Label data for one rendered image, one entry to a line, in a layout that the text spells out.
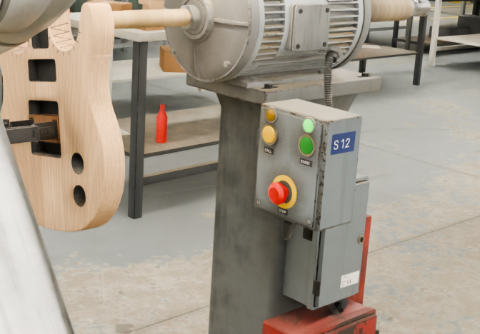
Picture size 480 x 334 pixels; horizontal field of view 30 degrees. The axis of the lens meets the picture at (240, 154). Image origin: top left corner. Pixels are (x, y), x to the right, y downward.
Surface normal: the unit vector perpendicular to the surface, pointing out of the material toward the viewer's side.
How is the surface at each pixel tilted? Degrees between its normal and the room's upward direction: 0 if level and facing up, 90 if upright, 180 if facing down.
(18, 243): 57
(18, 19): 142
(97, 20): 74
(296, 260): 90
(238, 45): 99
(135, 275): 0
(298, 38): 90
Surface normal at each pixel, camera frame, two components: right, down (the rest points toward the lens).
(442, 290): 0.06, -0.96
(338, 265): 0.68, 0.23
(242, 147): -0.72, 0.14
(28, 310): 0.52, -0.32
